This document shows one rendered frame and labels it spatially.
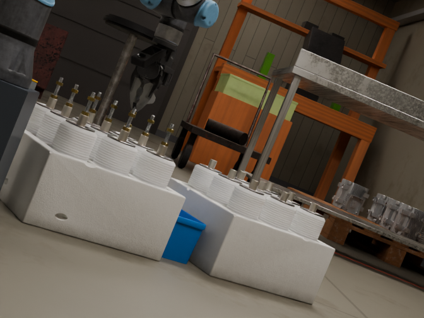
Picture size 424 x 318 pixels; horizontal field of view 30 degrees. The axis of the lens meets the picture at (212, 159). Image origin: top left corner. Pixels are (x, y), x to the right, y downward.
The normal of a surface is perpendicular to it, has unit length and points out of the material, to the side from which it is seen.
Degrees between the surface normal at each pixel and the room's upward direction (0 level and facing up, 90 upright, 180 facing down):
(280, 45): 90
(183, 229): 92
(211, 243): 90
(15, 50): 72
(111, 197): 90
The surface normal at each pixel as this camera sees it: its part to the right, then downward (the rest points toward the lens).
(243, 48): 0.08, 0.07
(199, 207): -0.78, -0.30
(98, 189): 0.49, 0.24
